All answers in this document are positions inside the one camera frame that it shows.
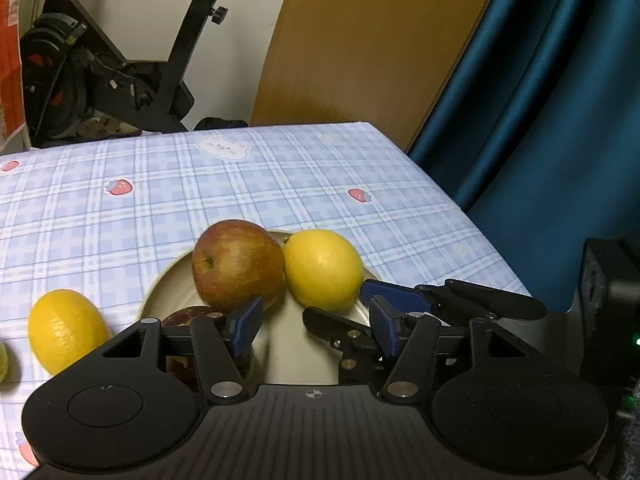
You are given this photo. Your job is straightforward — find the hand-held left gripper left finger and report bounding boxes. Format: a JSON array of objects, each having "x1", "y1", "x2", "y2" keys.
[{"x1": 102, "y1": 296, "x2": 264, "y2": 405}]

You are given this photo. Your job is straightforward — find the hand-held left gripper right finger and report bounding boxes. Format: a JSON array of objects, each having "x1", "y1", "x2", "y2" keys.
[{"x1": 369, "y1": 296, "x2": 538, "y2": 405}]

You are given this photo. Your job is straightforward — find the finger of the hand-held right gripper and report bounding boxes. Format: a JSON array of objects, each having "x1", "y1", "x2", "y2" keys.
[
  {"x1": 360, "y1": 278, "x2": 547, "y2": 322},
  {"x1": 302, "y1": 306, "x2": 382, "y2": 357}
]

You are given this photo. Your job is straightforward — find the cream round plate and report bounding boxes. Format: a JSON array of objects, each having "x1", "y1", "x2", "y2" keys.
[{"x1": 141, "y1": 230, "x2": 383, "y2": 386}]

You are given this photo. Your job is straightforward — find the yellow lemon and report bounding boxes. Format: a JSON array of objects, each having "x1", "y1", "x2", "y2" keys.
[
  {"x1": 27, "y1": 288, "x2": 112, "y2": 376},
  {"x1": 283, "y1": 230, "x2": 365, "y2": 312}
]

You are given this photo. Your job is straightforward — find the dark purple mangosteen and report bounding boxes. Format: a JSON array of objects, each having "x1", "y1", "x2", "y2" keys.
[{"x1": 161, "y1": 305, "x2": 251, "y2": 392}]

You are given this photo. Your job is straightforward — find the red apple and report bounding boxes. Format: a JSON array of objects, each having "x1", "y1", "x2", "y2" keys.
[{"x1": 191, "y1": 219, "x2": 286, "y2": 313}]

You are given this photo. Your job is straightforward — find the blue checked tablecloth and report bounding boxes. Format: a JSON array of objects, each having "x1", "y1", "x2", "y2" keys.
[{"x1": 0, "y1": 121, "x2": 533, "y2": 480}]

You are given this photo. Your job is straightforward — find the blue curtain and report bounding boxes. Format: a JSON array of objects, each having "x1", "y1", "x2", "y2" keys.
[{"x1": 407, "y1": 0, "x2": 640, "y2": 313}]

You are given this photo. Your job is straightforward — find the black shoe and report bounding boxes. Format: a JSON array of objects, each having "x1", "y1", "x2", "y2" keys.
[{"x1": 195, "y1": 116, "x2": 249, "y2": 132}]

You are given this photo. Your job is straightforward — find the pale slippers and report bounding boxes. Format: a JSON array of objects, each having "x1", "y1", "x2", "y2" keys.
[{"x1": 75, "y1": 116, "x2": 144, "y2": 139}]

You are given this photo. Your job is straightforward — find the wooden board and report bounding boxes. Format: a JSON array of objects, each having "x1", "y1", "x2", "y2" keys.
[{"x1": 250, "y1": 0, "x2": 511, "y2": 153}]

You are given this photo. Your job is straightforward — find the black exercise bike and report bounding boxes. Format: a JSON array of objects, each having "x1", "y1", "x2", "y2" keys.
[{"x1": 20, "y1": 0, "x2": 286, "y2": 148}]

